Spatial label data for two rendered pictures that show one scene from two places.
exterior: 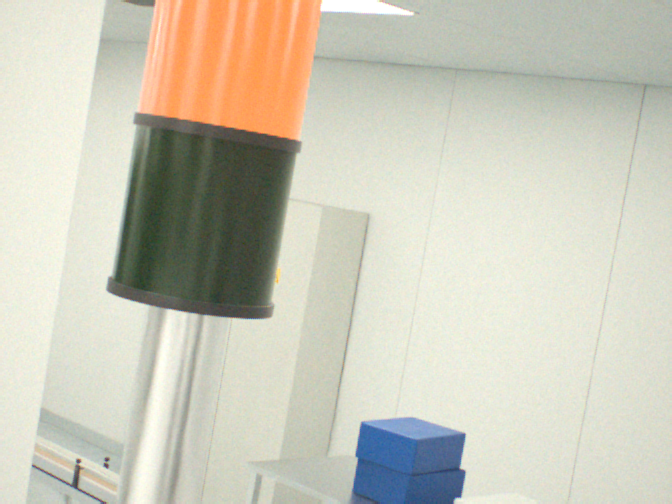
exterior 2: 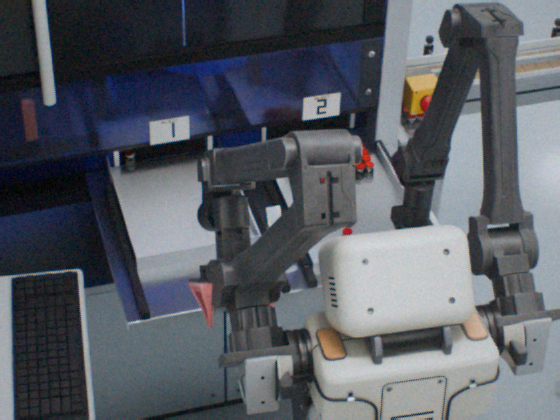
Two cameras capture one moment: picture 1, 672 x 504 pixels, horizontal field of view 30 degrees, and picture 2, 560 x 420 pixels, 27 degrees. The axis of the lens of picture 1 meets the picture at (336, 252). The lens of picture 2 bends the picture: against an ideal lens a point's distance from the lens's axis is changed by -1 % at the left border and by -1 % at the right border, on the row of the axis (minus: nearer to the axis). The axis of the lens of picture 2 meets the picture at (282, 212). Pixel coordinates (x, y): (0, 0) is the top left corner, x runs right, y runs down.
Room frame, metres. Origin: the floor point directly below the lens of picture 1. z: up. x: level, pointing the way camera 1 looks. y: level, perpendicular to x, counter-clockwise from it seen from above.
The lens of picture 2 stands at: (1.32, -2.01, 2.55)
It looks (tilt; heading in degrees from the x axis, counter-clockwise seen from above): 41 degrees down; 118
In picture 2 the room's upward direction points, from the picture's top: 2 degrees clockwise
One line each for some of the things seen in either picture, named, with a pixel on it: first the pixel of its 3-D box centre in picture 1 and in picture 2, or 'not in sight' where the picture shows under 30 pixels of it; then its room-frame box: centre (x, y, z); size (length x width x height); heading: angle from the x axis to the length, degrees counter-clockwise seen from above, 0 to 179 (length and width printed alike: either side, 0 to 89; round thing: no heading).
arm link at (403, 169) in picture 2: not in sight; (413, 164); (0.68, -0.28, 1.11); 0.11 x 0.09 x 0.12; 133
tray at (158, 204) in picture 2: not in sight; (180, 200); (0.21, -0.41, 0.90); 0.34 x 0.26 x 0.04; 137
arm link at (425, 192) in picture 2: not in sight; (418, 188); (0.70, -0.31, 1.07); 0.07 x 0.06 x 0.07; 133
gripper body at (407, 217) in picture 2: not in sight; (415, 213); (0.71, -0.31, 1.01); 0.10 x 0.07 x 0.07; 136
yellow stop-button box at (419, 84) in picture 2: not in sight; (420, 92); (0.53, 0.10, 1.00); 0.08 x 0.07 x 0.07; 137
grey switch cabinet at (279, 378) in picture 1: (247, 359); not in sight; (7.72, 0.43, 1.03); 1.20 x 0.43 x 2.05; 47
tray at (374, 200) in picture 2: not in sight; (347, 205); (0.53, -0.24, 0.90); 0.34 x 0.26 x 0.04; 136
